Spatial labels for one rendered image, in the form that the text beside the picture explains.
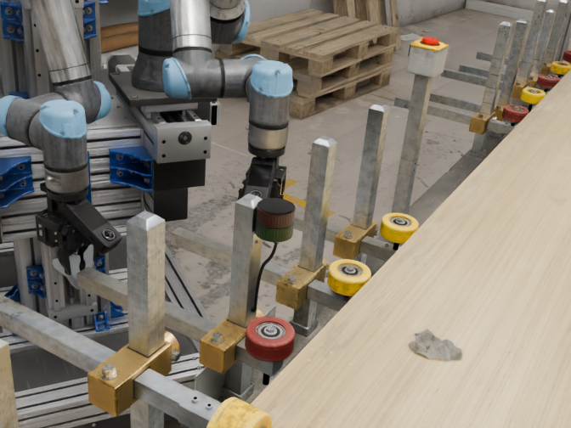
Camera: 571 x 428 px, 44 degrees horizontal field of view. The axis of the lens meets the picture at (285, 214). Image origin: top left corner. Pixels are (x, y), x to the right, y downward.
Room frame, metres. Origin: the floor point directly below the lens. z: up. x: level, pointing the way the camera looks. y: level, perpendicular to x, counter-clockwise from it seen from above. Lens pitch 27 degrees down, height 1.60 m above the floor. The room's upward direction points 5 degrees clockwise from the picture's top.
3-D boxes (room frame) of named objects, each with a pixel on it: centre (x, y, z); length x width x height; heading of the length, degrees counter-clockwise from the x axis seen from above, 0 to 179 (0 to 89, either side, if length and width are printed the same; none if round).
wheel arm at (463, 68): (3.00, -0.90, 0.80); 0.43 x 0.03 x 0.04; 62
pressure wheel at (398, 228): (1.36, -0.25, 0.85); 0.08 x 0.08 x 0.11
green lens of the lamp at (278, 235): (0.98, 0.02, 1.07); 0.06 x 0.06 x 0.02
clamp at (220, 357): (0.98, 0.07, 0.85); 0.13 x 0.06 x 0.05; 152
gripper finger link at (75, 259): (1.13, 0.41, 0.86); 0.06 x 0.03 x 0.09; 62
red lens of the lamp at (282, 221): (0.98, 0.02, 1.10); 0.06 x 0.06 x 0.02
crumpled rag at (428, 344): (0.93, -0.26, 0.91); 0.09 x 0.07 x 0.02; 55
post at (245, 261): (1.01, 0.06, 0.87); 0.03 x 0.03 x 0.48; 62
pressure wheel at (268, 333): (0.93, 0.01, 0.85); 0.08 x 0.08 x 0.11
